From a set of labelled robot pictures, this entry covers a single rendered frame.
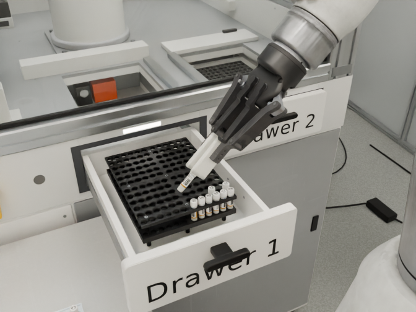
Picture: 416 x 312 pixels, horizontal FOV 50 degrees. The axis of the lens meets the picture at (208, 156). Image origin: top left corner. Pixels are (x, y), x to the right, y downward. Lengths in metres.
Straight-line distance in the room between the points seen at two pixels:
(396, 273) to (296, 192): 0.93
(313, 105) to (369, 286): 0.79
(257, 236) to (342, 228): 1.42
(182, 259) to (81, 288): 0.25
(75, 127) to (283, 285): 0.92
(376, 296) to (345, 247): 1.69
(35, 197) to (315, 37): 0.61
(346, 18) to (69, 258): 0.64
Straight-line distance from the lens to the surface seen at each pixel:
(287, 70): 0.69
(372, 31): 2.92
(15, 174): 0.92
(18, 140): 0.89
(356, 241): 2.09
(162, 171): 0.86
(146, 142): 0.97
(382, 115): 2.92
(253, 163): 1.12
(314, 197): 1.34
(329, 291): 1.87
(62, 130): 0.89
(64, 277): 0.89
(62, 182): 0.94
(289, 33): 0.69
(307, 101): 1.10
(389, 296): 0.35
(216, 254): 0.68
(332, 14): 0.69
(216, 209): 0.80
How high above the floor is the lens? 1.40
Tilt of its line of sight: 34 degrees down
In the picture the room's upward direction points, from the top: straight up
